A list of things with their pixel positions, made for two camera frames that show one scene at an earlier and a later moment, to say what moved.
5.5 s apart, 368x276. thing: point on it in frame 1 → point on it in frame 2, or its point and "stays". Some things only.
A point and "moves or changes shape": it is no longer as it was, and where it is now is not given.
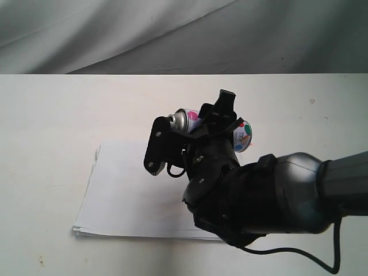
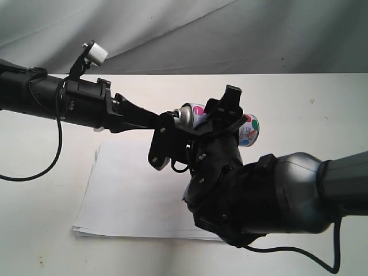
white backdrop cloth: x=183 y=37 stays
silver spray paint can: x=186 y=120 moves or changes shape
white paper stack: x=123 y=199 stays
